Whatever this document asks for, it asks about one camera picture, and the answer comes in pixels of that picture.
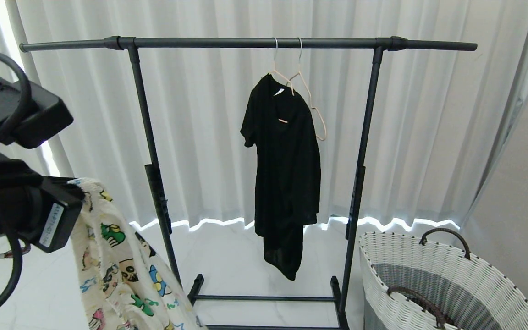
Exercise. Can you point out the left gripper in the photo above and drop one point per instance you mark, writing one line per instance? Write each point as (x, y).
(16, 206)

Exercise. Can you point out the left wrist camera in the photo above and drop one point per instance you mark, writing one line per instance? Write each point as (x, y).
(30, 114)

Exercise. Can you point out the black t-shirt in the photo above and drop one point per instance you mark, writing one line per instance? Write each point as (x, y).
(287, 183)

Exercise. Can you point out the white curtain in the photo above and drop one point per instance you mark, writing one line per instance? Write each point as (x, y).
(429, 114)

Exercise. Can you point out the black clothes rack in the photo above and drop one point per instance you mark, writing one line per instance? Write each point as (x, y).
(245, 43)

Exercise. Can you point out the cream printed garment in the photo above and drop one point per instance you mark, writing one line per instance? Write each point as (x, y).
(122, 275)

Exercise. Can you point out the white laundry basket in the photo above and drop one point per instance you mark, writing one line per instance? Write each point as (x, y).
(429, 275)

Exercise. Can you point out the pink clothes hanger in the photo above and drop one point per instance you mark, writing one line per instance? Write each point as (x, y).
(275, 55)
(299, 55)

